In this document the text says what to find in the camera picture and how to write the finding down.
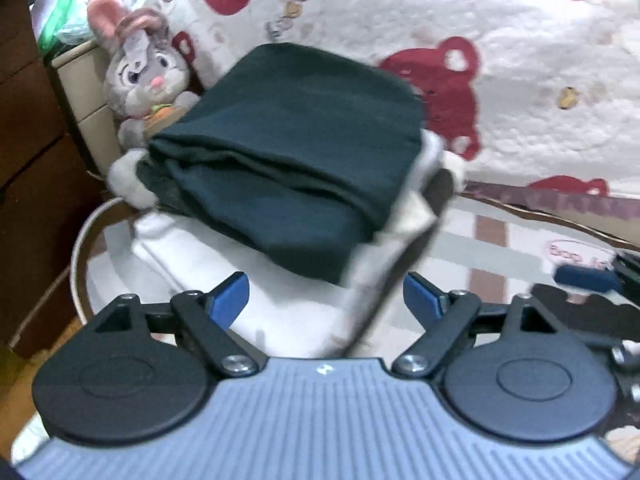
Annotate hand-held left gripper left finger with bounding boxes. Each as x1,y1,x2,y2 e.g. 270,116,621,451
92,271,269,378

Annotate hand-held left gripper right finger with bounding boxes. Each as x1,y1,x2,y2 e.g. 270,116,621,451
392,271,560,378

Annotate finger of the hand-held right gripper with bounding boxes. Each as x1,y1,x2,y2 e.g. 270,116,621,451
554,250,640,307
530,282,640,376

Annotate dark green frayed pants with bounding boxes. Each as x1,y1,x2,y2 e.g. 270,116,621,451
135,42,426,288

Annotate white printed folded garment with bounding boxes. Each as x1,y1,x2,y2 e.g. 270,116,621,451
132,210,436,361

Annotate purple-trimmed mattress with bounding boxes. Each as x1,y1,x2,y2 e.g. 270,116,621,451
457,180,640,252

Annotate cream folded garment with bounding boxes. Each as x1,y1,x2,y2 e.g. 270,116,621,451
385,192,437,236

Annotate black folded garment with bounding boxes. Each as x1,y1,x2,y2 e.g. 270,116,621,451
425,170,456,213

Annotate white quilt with red bears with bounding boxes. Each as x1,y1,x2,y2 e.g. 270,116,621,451
150,0,640,202

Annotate brown wooden cabinet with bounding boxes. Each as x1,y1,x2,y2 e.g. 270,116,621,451
0,0,108,361

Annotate grey rabbit plush toy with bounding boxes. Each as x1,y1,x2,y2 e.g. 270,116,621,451
87,0,201,208

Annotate beige drawer unit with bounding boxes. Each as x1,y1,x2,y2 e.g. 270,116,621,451
50,40,126,176

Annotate green plastic bag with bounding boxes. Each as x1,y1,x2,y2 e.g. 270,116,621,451
37,0,98,56

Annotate white cord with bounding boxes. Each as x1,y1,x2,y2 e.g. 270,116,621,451
70,197,126,322

